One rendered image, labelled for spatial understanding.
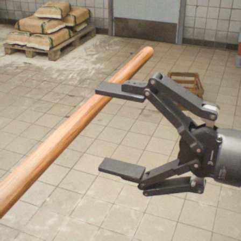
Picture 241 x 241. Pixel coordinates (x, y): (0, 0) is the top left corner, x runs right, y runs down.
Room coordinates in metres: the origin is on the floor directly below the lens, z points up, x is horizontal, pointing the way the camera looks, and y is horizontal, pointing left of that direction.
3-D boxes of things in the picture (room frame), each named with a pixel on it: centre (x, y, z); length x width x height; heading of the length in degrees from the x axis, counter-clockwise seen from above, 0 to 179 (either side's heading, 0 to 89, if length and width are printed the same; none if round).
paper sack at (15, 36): (4.35, 1.21, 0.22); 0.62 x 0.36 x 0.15; 163
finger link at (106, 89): (0.41, -0.01, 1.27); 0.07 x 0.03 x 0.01; 68
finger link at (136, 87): (0.40, -0.03, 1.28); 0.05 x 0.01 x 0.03; 68
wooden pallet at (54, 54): (4.56, 0.93, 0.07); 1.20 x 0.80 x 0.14; 158
